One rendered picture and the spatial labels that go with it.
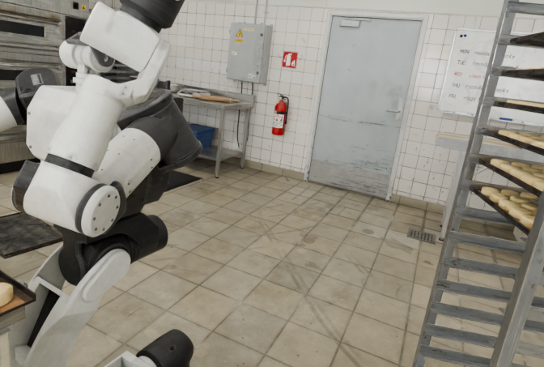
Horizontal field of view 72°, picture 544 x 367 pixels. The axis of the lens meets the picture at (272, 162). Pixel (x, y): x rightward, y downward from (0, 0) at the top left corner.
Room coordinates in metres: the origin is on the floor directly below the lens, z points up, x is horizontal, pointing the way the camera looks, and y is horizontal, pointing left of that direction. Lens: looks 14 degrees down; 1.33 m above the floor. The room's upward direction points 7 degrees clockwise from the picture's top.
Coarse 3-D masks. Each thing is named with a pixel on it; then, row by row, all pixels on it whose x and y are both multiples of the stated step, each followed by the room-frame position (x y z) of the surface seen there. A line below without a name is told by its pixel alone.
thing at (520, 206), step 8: (488, 192) 1.09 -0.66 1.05; (496, 192) 1.09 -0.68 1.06; (504, 192) 1.10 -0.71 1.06; (512, 192) 1.10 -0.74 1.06; (496, 200) 1.03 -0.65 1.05; (504, 200) 1.00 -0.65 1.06; (512, 200) 1.04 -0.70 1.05; (520, 200) 1.03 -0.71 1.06; (528, 200) 1.03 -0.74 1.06; (504, 208) 0.97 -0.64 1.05; (512, 208) 0.93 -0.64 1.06; (520, 208) 0.94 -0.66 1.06; (528, 208) 0.97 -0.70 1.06; (536, 208) 0.96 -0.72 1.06; (512, 216) 0.92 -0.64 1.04; (520, 216) 0.91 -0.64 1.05; (528, 216) 0.88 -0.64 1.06; (528, 224) 0.85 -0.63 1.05
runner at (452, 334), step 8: (432, 328) 1.17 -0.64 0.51; (440, 328) 1.17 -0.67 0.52; (448, 328) 1.16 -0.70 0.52; (440, 336) 1.15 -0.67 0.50; (448, 336) 1.15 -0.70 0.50; (456, 336) 1.16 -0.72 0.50; (464, 336) 1.16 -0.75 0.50; (472, 336) 1.15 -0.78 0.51; (480, 336) 1.15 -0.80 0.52; (488, 336) 1.15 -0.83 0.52; (496, 336) 1.15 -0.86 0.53; (480, 344) 1.13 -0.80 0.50; (488, 344) 1.13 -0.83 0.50; (536, 344) 1.13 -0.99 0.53
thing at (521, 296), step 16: (528, 240) 0.76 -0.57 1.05; (528, 256) 0.74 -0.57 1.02; (528, 272) 0.73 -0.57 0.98; (512, 288) 0.76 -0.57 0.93; (528, 288) 0.73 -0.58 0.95; (512, 304) 0.74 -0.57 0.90; (528, 304) 0.73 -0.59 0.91; (512, 320) 0.73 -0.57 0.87; (512, 336) 0.73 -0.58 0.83; (496, 352) 0.74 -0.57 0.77; (512, 352) 0.73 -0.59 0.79
